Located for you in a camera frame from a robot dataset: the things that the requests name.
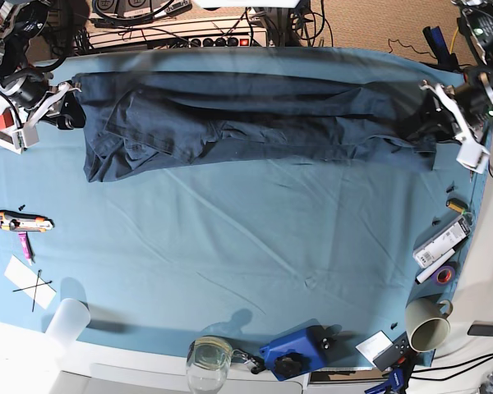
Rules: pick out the white paper slip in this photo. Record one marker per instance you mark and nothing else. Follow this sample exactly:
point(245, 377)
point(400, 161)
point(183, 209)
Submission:
point(14, 267)

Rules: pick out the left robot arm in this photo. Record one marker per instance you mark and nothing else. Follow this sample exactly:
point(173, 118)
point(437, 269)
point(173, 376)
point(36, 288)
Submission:
point(475, 24)

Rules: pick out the clear glass jar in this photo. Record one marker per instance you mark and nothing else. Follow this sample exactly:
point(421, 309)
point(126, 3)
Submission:
point(208, 362)

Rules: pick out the packaged marker pens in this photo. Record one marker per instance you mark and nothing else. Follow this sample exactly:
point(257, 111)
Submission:
point(443, 241)

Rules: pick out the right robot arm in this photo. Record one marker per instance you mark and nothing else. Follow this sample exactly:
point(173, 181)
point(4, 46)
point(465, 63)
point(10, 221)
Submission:
point(26, 96)

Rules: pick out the blue clamp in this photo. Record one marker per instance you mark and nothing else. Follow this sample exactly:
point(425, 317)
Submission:
point(397, 380)

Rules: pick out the pink glue tube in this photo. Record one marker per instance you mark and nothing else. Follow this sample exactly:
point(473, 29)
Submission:
point(26, 248)

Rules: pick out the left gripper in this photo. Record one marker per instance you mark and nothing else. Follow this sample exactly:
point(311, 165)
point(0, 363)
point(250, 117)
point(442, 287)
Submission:
point(469, 109)

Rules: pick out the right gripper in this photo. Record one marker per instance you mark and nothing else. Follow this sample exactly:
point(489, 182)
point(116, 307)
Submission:
point(59, 107)

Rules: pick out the small battery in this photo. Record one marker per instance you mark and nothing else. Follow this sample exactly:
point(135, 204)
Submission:
point(457, 205)

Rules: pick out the red cube on booklet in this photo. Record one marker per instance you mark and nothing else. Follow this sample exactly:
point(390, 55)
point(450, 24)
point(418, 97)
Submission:
point(9, 130)

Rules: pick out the light blue table cloth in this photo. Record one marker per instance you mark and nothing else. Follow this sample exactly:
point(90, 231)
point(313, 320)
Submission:
point(246, 250)

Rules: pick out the white card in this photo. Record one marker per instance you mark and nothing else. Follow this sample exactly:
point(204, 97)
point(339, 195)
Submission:
point(374, 346)

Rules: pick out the orange utility knife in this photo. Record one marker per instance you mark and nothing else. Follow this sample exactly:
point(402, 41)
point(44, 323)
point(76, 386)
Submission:
point(23, 222)

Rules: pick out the black power strip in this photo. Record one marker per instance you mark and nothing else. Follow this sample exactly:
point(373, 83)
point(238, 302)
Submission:
point(218, 42)

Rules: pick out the blue plastic box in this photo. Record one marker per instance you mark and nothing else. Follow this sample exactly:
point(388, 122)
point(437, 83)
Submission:
point(300, 352)

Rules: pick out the metal keyring carabiner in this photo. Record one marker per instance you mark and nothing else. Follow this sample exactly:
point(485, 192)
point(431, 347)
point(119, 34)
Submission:
point(254, 364)

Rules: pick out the dark blue T-shirt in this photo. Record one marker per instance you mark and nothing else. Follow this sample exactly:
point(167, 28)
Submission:
point(143, 121)

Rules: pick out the black phone on desk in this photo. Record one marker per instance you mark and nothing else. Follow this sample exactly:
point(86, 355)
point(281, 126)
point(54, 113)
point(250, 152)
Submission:
point(481, 330)

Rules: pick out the black remote control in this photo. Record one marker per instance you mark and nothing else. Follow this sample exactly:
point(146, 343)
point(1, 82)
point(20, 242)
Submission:
point(399, 349)

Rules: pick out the olive ceramic mug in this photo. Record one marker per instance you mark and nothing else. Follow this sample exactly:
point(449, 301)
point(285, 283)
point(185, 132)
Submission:
point(427, 324)

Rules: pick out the frosted plastic cup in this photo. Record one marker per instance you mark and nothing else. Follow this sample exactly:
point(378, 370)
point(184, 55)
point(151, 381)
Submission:
point(69, 321)

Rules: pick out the purple tape roll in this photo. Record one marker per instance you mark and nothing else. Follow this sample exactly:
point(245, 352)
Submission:
point(444, 275)

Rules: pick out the black bobby pins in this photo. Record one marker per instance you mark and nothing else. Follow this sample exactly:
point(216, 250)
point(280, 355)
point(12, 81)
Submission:
point(39, 289)

